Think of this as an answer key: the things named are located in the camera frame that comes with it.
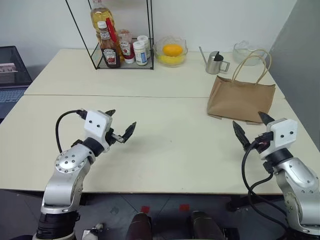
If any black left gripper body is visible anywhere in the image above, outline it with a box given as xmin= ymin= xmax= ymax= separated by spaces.
xmin=105 ymin=126 xmax=125 ymax=146

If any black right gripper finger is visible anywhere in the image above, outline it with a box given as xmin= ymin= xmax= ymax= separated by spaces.
xmin=258 ymin=111 xmax=276 ymax=125
xmin=232 ymin=120 xmax=251 ymax=151

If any yellow fruit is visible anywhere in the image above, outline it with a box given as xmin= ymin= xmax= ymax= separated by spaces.
xmin=157 ymin=53 xmax=187 ymax=65

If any steel watering can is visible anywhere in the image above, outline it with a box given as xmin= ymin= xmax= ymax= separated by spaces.
xmin=198 ymin=46 xmax=231 ymax=75

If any grey open laptop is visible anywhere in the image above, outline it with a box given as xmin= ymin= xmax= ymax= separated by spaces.
xmin=0 ymin=45 xmax=34 ymax=120

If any cooking oil bottle red handle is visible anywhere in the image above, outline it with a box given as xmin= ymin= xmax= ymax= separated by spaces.
xmin=89 ymin=0 xmax=123 ymax=63

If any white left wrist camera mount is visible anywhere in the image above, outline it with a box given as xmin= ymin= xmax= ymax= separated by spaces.
xmin=83 ymin=109 xmax=113 ymax=153

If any black wire rack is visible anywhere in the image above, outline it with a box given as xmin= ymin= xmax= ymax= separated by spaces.
xmin=65 ymin=0 xmax=155 ymax=71

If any glass bowl holding fruit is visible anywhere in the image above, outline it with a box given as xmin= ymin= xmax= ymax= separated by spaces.
xmin=152 ymin=36 xmax=189 ymax=68

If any empty glass bowl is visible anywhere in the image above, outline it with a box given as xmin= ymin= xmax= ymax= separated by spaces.
xmin=233 ymin=40 xmax=267 ymax=67

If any brown paper bag with handles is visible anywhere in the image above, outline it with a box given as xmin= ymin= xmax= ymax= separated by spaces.
xmin=206 ymin=49 xmax=276 ymax=125

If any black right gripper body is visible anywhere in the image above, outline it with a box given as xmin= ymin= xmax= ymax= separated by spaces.
xmin=247 ymin=133 xmax=274 ymax=155

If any glass Heinz ketchup bottle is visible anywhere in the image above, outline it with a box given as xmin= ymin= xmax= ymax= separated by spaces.
xmin=96 ymin=21 xmax=121 ymax=69

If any black table leg base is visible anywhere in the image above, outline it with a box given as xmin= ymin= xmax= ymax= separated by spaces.
xmin=226 ymin=196 xmax=251 ymax=213

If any red squeeze ketchup bottle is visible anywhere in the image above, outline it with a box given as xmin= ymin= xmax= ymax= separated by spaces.
xmin=117 ymin=29 xmax=136 ymax=65

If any orange fruit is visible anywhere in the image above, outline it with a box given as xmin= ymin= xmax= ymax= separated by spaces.
xmin=162 ymin=44 xmax=183 ymax=57

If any dark rounded shape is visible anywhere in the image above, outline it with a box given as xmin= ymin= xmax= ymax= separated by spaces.
xmin=191 ymin=210 xmax=227 ymax=240
xmin=126 ymin=212 xmax=153 ymax=240

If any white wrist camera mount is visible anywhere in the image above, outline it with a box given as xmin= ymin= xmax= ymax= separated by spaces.
xmin=266 ymin=117 xmax=298 ymax=161
xmin=83 ymin=109 xmax=113 ymax=153

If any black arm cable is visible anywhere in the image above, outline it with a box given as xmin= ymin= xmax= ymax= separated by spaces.
xmin=55 ymin=109 xmax=87 ymax=153
xmin=240 ymin=136 xmax=288 ymax=232

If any white seasoning jar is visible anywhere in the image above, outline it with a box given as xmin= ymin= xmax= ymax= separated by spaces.
xmin=132 ymin=41 xmax=148 ymax=66
xmin=136 ymin=35 xmax=152 ymax=60

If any small white and black device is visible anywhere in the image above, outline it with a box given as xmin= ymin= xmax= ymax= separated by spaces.
xmin=82 ymin=223 xmax=105 ymax=240

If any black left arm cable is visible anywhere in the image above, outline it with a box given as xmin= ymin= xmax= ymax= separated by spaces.
xmin=55 ymin=109 xmax=87 ymax=153

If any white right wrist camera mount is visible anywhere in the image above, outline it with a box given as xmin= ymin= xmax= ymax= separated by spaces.
xmin=266 ymin=117 xmax=298 ymax=161

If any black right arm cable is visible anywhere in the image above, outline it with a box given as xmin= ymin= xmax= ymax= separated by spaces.
xmin=240 ymin=136 xmax=288 ymax=232

